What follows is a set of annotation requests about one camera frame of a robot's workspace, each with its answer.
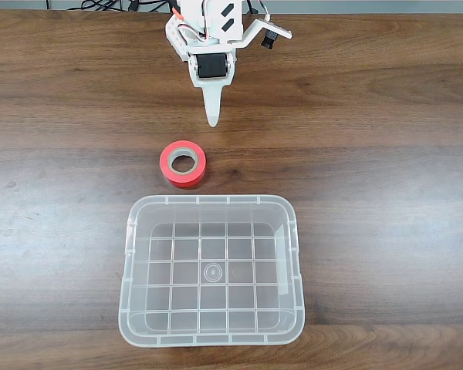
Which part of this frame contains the red tape roll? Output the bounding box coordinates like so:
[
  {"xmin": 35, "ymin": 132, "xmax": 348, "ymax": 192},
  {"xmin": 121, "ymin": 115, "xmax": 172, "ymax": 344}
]
[{"xmin": 159, "ymin": 140, "xmax": 208, "ymax": 190}]

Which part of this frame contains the clear plastic box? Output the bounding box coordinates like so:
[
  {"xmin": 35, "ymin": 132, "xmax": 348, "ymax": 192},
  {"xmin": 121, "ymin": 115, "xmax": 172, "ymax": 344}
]
[{"xmin": 117, "ymin": 194, "xmax": 306, "ymax": 348}]

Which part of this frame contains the gripper-mounted camera module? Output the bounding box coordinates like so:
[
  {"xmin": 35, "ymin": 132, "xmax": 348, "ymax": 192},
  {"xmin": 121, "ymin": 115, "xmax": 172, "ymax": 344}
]
[{"xmin": 235, "ymin": 17, "xmax": 293, "ymax": 51}]

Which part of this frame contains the black cable with plug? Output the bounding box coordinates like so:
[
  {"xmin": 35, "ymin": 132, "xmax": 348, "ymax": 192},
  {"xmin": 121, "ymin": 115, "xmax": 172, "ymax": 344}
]
[{"xmin": 126, "ymin": 0, "xmax": 175, "ymax": 13}]

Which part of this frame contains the tangled black cable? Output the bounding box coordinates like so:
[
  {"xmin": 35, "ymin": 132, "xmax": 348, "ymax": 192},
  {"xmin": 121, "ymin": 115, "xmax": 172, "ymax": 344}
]
[{"xmin": 67, "ymin": 0, "xmax": 127, "ymax": 12}]

